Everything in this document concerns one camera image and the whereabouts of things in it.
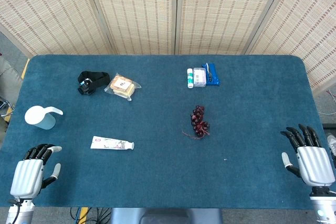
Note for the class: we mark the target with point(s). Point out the grey sneaker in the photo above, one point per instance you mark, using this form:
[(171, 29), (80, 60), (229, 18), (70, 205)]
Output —
[(332, 145)]

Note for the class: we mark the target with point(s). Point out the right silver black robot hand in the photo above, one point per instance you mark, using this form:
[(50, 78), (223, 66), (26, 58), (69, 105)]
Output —
[(315, 166)]

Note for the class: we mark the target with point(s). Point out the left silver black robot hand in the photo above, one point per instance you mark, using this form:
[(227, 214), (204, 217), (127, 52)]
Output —
[(26, 176)]

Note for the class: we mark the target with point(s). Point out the blue foil package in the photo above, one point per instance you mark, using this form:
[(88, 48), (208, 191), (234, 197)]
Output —
[(215, 75)]

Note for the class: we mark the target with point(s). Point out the dark red grape bunch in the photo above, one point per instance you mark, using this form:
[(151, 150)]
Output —
[(198, 119)]

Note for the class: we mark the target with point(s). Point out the clear purple small box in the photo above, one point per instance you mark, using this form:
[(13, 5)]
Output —
[(199, 77)]

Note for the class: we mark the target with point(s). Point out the white green glue stick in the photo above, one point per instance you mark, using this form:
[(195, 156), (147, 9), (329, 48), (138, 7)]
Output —
[(189, 78)]

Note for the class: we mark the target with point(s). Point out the white soap dispenser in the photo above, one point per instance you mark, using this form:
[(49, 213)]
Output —
[(38, 117)]

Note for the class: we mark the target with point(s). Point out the bagged sandwich bread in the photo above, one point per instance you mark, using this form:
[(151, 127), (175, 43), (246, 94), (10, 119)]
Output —
[(122, 86)]

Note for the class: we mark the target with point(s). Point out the floral white toothpaste tube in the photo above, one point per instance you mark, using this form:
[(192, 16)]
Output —
[(110, 143)]

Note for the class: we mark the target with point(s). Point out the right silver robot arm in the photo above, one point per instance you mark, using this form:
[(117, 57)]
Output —
[(324, 208)]

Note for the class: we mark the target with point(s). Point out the blue felt table cover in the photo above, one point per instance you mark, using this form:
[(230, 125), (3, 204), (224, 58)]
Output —
[(162, 171)]

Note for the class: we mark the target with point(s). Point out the woven bamboo folding screen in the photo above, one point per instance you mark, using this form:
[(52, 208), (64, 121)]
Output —
[(136, 11)]

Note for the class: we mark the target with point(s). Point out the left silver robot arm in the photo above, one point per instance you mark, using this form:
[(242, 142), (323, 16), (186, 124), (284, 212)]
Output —
[(22, 212)]

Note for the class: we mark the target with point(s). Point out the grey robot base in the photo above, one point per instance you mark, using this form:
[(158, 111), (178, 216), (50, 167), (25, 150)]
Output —
[(165, 216)]

